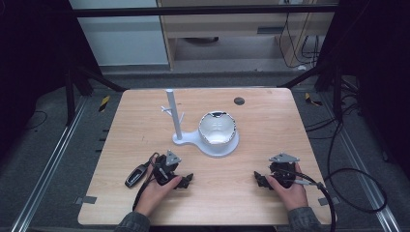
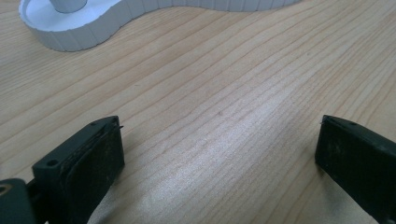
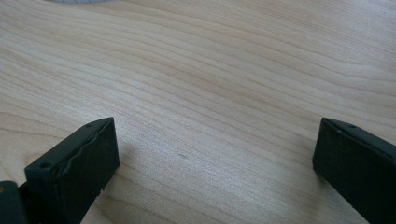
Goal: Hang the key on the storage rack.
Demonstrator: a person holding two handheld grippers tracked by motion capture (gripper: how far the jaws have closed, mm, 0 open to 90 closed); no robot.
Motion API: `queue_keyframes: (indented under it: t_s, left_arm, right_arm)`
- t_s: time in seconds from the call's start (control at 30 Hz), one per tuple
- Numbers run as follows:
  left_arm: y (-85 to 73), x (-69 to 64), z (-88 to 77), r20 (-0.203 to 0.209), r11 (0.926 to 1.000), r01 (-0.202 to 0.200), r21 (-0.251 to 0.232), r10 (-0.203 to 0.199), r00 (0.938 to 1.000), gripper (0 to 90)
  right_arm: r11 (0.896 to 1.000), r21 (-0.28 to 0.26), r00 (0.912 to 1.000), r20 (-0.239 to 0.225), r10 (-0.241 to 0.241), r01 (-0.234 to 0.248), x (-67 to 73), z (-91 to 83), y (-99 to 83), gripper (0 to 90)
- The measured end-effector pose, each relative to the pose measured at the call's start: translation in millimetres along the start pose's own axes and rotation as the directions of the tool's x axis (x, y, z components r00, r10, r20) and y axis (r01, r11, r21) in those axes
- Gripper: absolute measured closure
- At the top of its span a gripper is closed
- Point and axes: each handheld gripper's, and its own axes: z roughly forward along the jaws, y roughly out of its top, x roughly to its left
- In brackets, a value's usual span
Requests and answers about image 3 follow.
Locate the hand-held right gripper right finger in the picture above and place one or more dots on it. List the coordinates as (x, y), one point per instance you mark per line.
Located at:
(358, 168)

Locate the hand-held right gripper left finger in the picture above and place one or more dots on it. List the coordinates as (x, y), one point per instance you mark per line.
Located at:
(74, 174)

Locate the white round object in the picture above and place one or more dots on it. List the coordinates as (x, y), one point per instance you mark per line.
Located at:
(82, 1)

